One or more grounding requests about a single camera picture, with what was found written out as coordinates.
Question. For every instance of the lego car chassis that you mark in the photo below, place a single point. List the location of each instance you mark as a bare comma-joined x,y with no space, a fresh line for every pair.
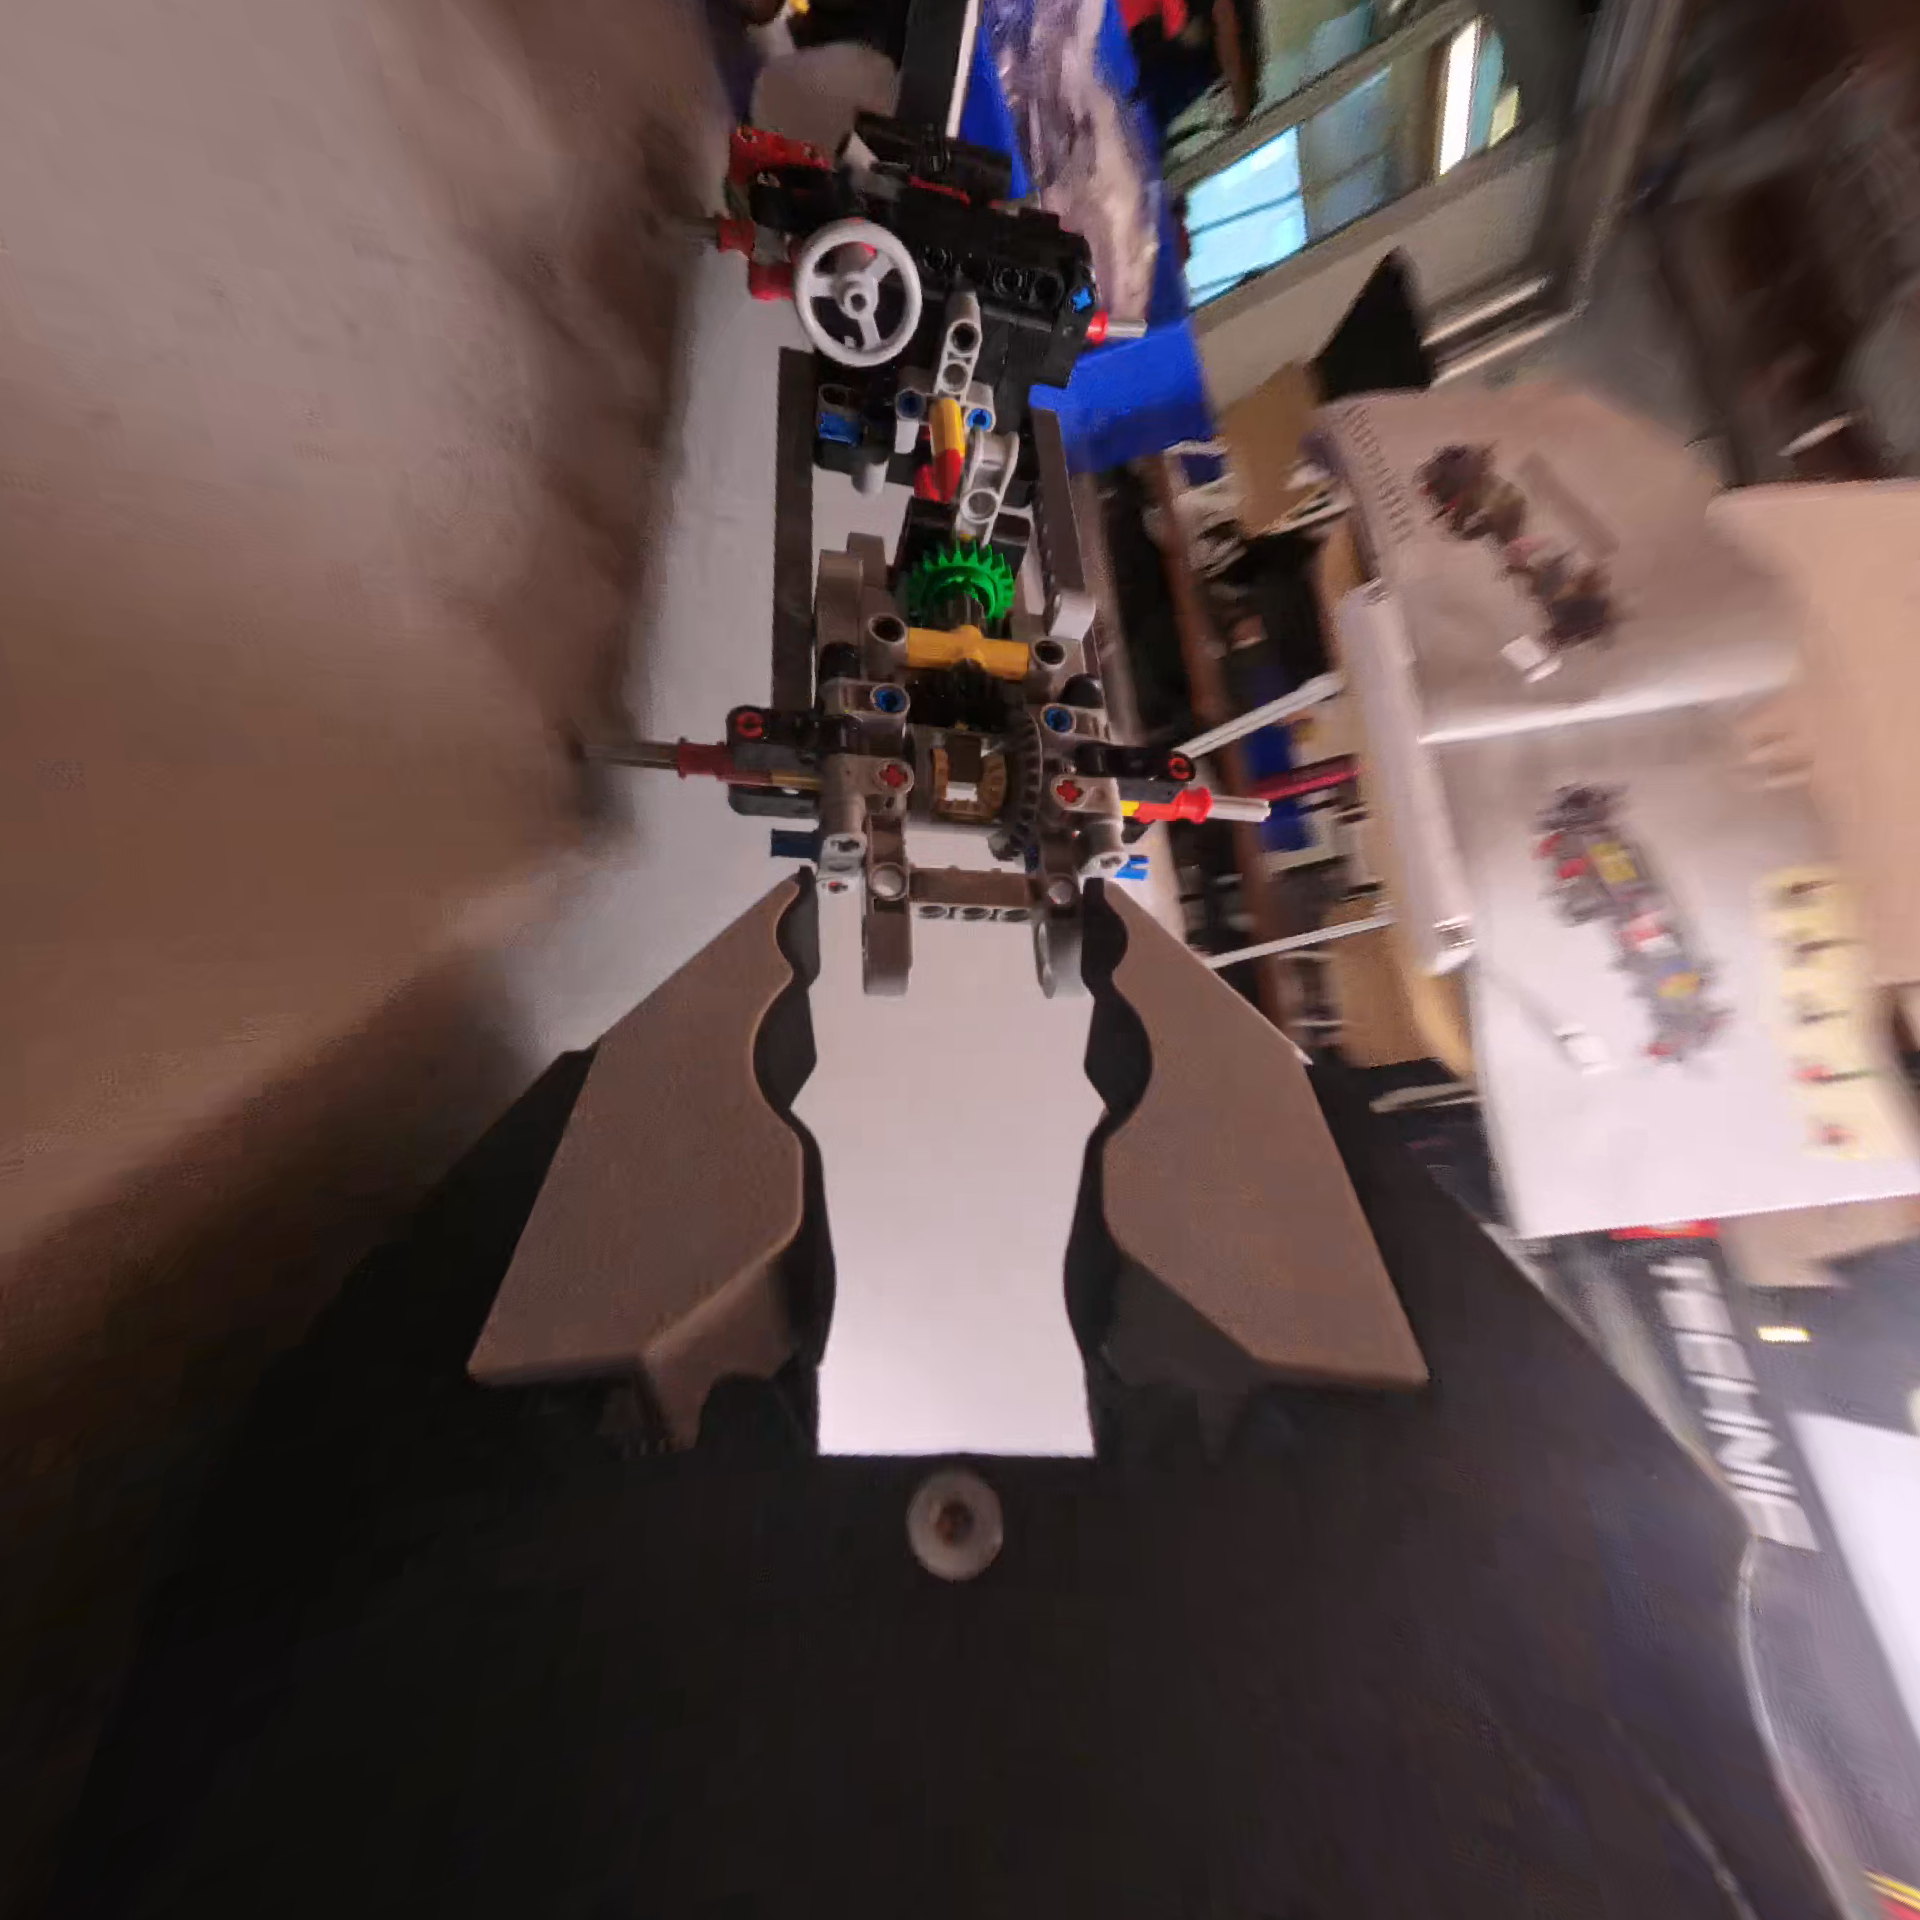
961,645

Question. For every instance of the blue plastic bin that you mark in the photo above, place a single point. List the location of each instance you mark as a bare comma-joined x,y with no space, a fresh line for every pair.
1140,391

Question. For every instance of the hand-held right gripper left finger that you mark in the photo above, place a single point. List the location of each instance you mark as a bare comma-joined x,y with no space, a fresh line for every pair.
660,1200

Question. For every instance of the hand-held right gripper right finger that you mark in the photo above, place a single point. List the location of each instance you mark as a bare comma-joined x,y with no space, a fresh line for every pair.
1246,1200

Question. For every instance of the black lego set box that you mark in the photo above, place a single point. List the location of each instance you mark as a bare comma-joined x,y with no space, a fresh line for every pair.
1861,1318

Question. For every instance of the background window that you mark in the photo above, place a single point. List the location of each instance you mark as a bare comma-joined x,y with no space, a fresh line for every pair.
1246,210

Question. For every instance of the wooden shelf unit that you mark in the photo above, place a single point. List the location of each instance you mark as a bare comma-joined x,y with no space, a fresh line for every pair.
1269,435

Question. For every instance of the lego instruction booklet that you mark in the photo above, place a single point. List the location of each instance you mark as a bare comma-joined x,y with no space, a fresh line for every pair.
1621,1049

